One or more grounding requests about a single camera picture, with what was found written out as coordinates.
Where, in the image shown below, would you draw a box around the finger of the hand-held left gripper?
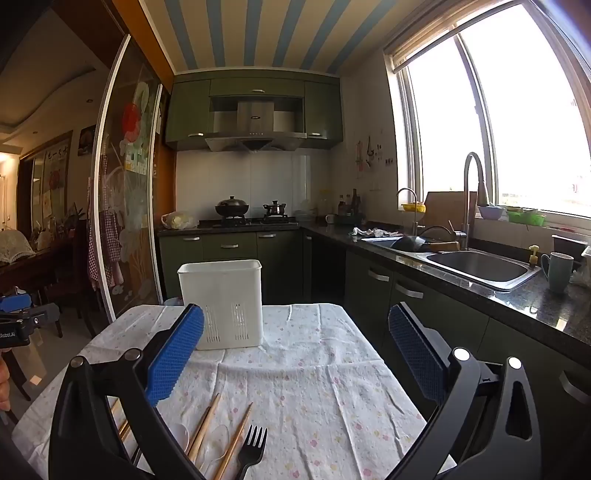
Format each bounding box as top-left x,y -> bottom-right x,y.
18,304 -> 61,330
0,295 -> 34,315

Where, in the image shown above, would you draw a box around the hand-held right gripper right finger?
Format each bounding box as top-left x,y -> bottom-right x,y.
388,302 -> 542,480

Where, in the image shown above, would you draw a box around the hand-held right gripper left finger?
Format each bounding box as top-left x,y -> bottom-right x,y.
48,302 -> 206,480

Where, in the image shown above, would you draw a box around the white slotted utensil holder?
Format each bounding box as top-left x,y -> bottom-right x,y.
178,259 -> 264,352

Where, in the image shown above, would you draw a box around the clear plastic spoon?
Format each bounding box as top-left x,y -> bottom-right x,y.
203,425 -> 232,469

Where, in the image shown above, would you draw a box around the black plastic fork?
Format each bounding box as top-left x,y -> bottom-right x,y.
235,425 -> 269,480

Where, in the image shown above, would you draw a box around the dark wooden dining table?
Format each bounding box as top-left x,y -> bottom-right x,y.
0,240 -> 88,296

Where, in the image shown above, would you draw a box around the dark wooden chair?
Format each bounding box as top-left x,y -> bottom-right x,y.
41,217 -> 93,337

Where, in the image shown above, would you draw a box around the lace food cover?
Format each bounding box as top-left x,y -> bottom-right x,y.
0,229 -> 37,266

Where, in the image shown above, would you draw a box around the checked apron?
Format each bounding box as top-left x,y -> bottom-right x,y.
88,210 -> 116,289

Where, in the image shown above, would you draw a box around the steel kitchen sink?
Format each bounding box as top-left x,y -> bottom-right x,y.
427,249 -> 541,291

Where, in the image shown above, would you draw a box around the floral white tablecloth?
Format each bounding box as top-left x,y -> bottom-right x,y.
11,302 -> 428,480

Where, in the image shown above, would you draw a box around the framed glass cabinet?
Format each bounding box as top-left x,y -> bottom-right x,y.
21,131 -> 75,236

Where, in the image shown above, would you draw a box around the crumpled dish rag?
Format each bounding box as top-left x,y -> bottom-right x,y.
348,227 -> 398,240

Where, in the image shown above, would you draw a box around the translucent plastic bag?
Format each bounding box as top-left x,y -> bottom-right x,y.
161,211 -> 200,230

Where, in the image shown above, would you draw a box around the small steel faucet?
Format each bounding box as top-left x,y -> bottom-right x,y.
397,188 -> 423,238

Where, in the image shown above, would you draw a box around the wooden cutting board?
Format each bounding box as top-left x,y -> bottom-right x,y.
422,191 -> 478,232

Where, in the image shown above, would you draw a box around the tall steel faucet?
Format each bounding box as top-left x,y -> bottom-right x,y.
462,152 -> 489,252

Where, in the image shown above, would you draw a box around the gas stove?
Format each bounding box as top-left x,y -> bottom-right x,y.
215,215 -> 298,227

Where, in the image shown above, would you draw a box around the frosted glass sliding door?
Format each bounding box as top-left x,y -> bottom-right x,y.
90,32 -> 162,324

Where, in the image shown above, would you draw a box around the black wok with lid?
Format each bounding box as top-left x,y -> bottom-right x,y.
215,196 -> 250,217

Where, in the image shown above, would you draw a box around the row of condiment bottles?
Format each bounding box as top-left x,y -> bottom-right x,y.
337,189 -> 363,217

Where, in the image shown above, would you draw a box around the pale green mug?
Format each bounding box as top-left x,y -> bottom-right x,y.
541,252 -> 574,294

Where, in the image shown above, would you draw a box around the green plastic basket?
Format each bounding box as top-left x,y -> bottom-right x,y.
506,208 -> 546,227

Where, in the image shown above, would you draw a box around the steel range hood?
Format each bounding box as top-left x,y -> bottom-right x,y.
204,99 -> 308,153

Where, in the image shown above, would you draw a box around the green upper cabinets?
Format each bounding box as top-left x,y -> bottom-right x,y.
165,76 -> 345,151

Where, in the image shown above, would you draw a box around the kitchen window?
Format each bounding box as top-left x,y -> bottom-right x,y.
383,0 -> 591,217

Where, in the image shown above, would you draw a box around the dark pan with wooden handle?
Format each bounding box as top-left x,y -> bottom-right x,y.
390,235 -> 461,254

